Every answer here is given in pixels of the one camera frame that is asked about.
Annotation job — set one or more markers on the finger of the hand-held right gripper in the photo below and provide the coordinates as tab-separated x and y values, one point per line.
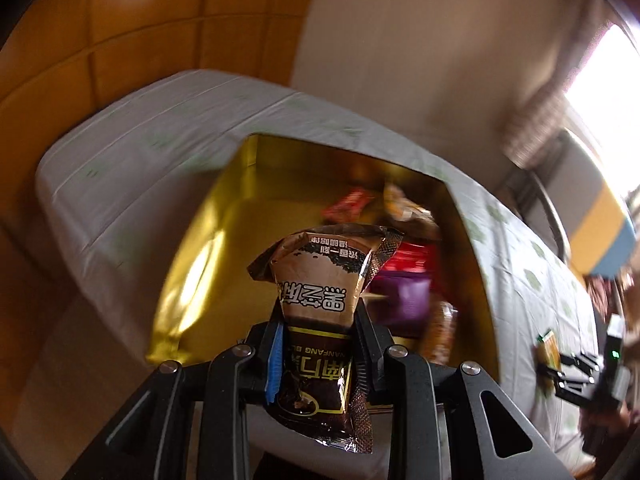
570	387
580	361

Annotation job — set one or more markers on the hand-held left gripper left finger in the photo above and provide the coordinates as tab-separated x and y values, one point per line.
274	360

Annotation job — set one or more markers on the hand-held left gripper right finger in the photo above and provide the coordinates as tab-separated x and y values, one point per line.
367	355

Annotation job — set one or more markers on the cracker packet with green ends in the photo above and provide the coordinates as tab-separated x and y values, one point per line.
549	352

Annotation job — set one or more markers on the purple snack packet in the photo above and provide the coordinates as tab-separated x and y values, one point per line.
400	295

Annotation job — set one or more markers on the long orange cartoon packet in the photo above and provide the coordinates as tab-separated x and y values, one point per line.
440	330

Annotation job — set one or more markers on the brown sesame drink packet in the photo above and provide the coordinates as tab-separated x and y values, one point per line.
320	285

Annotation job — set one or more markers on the gold tin box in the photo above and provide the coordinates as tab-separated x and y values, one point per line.
215	270

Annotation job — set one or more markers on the beige nut snack packet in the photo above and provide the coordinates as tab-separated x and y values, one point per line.
405	210

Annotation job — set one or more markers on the red label snack packet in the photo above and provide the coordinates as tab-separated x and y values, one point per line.
347	205

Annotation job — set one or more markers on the pink clothes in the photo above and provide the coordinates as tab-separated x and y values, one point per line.
600	290

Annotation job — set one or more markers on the grey yellow blue armchair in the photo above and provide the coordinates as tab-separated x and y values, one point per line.
595	220

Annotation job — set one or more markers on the beige checked curtain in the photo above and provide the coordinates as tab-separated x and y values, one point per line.
535	120

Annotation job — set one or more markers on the pale printed tablecloth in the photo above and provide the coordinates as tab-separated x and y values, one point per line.
150	125

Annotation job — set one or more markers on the window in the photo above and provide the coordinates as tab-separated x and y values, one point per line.
615	85

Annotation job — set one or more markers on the wooden wardrobe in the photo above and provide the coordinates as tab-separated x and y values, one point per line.
125	35

